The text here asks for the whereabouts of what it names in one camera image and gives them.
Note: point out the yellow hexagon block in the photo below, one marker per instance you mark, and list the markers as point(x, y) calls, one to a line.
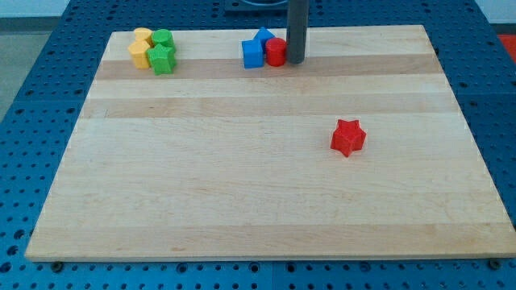
point(138, 53)

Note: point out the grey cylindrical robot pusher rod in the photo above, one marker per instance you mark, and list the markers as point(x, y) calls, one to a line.
point(296, 29)

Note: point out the light wooden board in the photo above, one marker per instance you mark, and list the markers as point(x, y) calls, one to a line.
point(218, 162)

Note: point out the green cylinder block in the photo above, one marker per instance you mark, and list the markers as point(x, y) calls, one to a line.
point(163, 37)

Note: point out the red star block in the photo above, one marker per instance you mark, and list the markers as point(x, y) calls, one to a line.
point(348, 137)

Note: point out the red cylinder block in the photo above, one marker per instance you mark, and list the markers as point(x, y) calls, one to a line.
point(275, 51)

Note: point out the green star block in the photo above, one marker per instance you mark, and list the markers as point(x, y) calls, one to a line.
point(162, 59)

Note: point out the blue cube block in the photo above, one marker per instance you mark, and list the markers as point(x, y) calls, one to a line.
point(253, 56)

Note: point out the blue triangle block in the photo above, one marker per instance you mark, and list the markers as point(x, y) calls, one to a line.
point(263, 36)

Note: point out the yellow cylinder block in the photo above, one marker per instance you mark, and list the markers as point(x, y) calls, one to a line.
point(144, 34)

